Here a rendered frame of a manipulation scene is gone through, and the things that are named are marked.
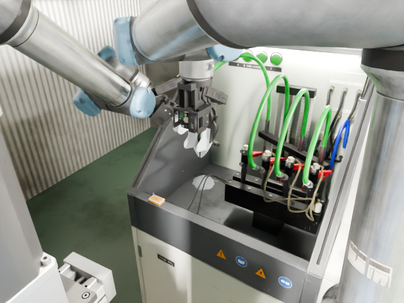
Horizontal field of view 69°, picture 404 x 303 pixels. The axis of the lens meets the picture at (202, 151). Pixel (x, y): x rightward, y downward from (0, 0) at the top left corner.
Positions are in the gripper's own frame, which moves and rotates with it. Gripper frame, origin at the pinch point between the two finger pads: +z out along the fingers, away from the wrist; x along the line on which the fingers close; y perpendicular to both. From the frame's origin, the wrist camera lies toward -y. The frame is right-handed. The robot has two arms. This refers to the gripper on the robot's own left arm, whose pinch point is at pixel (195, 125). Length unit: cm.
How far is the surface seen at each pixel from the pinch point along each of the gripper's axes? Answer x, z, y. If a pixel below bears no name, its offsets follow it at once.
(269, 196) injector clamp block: 9.2, 34.2, 3.0
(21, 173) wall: -187, -25, 106
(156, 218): -6.5, 12.7, 33.7
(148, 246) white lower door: -15, 22, 47
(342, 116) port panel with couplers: 7, 41, -37
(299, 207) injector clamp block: 17.4, 39.8, -0.1
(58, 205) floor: -174, 13, 110
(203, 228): 10.6, 19.7, 24.1
